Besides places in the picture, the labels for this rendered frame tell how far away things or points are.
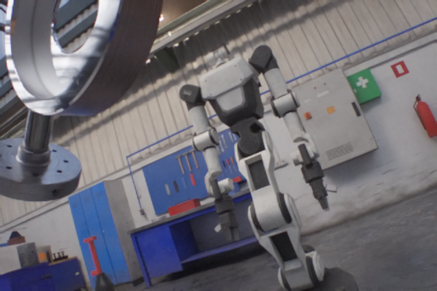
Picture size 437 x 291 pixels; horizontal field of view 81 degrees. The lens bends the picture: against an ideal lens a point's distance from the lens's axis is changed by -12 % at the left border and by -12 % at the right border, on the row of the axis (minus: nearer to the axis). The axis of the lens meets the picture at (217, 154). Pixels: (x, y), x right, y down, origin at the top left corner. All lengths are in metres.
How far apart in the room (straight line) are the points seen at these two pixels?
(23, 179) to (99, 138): 5.32
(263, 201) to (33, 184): 0.91
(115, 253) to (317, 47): 4.51
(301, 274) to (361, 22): 4.10
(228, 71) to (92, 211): 4.12
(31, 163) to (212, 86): 1.01
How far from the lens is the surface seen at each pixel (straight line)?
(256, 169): 1.32
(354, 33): 4.79
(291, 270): 1.35
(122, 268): 4.92
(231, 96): 1.39
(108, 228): 4.96
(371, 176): 4.24
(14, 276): 3.14
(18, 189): 0.57
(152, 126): 5.11
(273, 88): 1.41
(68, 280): 6.03
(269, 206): 1.21
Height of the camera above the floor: 0.68
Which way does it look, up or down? 11 degrees up
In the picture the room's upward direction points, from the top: 19 degrees counter-clockwise
